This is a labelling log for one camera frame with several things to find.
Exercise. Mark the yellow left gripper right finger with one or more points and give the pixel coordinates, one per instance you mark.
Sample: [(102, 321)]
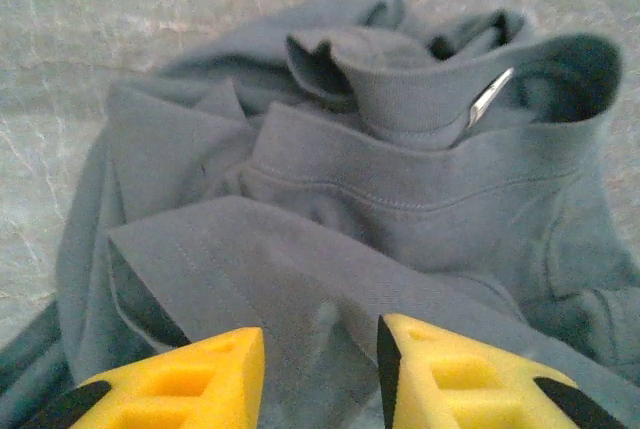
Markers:
[(475, 384)]

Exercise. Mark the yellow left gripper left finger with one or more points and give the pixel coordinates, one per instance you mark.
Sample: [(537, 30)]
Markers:
[(200, 389)]

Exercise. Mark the grey t-shirt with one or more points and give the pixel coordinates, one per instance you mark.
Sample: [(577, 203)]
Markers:
[(350, 189)]

